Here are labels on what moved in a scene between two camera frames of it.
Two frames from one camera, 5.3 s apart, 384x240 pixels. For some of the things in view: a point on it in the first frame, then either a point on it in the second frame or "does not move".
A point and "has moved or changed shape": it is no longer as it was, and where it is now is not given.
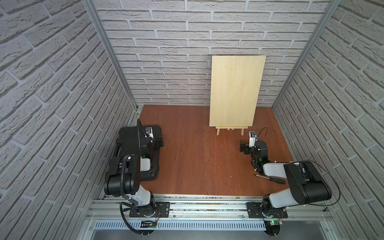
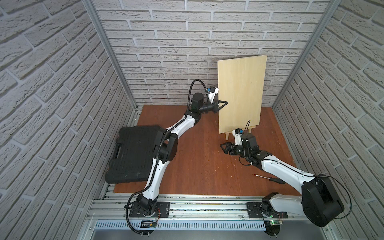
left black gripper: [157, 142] to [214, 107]
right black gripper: [247, 148] to [228, 144]
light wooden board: [235, 84] has moved or changed shape
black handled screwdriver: [275, 180] does not move
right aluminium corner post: [332, 5] does not move
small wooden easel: [232, 128] to [227, 134]
